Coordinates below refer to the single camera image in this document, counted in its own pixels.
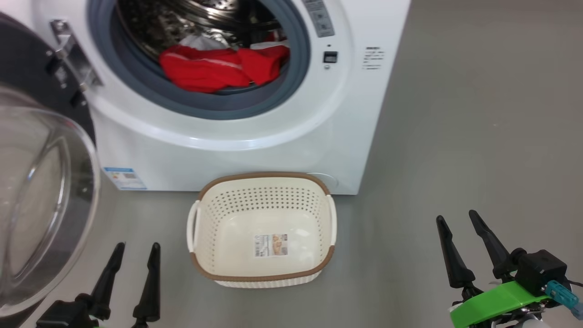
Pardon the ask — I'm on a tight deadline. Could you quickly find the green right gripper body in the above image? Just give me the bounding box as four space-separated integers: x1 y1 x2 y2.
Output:
449 280 552 328

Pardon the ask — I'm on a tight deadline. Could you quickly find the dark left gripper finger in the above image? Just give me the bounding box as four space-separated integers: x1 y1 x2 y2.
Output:
132 242 161 325
90 242 126 320

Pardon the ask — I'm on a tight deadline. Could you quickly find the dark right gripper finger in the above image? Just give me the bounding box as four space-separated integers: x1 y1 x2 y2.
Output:
436 215 476 288
469 210 517 279

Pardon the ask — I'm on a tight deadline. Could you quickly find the black round glass washer door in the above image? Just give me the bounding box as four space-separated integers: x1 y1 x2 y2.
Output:
0 11 102 328

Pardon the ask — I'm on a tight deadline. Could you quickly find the red and white jersey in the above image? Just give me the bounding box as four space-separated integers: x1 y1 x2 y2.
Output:
159 34 291 94

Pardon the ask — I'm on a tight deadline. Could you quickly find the cream laundry basket brown rim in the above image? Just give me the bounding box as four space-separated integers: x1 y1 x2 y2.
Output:
186 172 338 288

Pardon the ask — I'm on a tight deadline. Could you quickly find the printed instruction sticker label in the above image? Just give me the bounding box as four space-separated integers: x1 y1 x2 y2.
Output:
254 234 288 258

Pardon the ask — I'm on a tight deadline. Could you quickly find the white front-load washing machine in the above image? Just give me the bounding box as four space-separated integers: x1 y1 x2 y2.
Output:
18 0 411 195

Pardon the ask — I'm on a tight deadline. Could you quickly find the stainless steel washer drum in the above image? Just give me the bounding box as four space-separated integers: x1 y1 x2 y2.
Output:
116 0 285 60

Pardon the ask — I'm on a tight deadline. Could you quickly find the blue energy label sticker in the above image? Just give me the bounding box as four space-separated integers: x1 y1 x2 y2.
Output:
102 167 148 190

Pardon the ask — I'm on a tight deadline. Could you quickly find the round white filter cover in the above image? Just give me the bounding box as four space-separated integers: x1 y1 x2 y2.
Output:
307 172 340 188

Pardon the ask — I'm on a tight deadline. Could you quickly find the grey warning sticker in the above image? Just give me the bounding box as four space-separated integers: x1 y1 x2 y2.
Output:
302 0 335 38

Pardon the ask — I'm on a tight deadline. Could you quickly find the teal right camera cable plug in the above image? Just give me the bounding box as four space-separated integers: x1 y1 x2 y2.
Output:
544 280 583 319

